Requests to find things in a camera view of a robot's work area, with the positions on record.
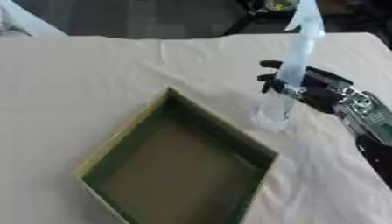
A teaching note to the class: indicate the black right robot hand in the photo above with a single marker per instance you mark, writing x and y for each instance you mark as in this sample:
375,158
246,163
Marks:
320,94

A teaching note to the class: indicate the clear plastic bottle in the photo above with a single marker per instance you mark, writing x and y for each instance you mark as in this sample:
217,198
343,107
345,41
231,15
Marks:
292,70

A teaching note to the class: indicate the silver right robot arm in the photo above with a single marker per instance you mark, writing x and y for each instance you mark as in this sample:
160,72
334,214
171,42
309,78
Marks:
370,122

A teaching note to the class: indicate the open cardboard box green inside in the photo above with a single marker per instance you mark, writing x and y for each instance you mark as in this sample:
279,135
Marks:
178,163

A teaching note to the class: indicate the black tripod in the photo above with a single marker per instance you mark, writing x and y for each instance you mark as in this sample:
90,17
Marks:
255,16

